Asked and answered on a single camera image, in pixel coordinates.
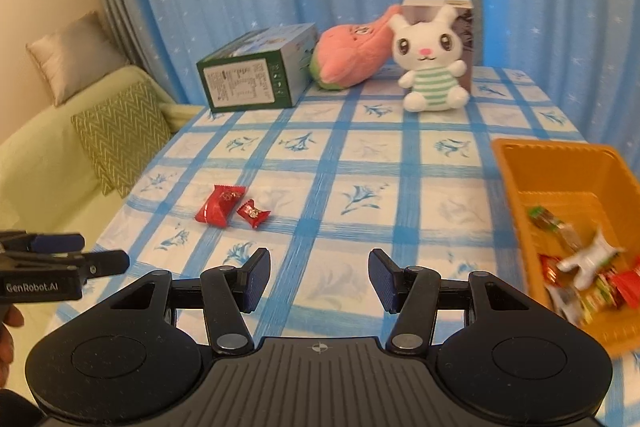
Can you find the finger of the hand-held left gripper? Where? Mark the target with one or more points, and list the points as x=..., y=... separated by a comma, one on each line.
x=107, y=263
x=55, y=241

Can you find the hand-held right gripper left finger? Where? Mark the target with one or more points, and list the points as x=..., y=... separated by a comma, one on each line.
x=257, y=282

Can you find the pink plush toy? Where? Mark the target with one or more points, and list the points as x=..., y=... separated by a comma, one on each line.
x=350, y=54

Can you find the clear plastic wrapper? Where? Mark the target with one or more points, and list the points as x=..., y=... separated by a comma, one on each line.
x=562, y=302

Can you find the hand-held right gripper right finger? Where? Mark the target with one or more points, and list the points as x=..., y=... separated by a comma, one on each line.
x=382, y=279

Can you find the yellow green candy packet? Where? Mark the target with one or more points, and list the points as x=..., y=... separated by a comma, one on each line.
x=600, y=299

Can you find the red wrapped candy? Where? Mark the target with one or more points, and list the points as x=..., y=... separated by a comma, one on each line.
x=551, y=269

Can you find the orange plastic basket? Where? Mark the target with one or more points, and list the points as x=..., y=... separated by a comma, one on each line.
x=565, y=172

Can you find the beige satin cushion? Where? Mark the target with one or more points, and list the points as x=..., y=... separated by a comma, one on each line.
x=75, y=57

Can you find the person's left hand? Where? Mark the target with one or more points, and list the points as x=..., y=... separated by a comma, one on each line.
x=7, y=342

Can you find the pale green sofa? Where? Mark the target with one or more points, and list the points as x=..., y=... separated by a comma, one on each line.
x=40, y=157

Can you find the red snack packet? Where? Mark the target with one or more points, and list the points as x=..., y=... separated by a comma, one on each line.
x=629, y=287
x=220, y=206

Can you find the silver white snack packet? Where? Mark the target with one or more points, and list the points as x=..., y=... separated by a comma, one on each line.
x=590, y=259

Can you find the green zigzag cushion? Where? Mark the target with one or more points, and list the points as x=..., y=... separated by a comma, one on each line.
x=120, y=137

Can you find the white bunny plush toy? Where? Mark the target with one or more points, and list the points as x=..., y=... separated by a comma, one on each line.
x=430, y=57

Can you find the grey brown cardboard box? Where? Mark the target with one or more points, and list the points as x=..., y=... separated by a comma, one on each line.
x=464, y=32

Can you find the green cardboard box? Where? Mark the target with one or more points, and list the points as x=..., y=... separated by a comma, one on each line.
x=250, y=82

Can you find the red gold twist candy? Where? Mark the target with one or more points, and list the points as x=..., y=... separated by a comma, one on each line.
x=252, y=213

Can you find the grey curtain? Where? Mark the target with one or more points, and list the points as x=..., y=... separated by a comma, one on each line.
x=125, y=7

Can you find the green white snack packet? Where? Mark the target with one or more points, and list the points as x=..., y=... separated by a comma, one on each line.
x=547, y=219

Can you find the blue checkered tablecloth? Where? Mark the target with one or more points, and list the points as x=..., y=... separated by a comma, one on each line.
x=350, y=157

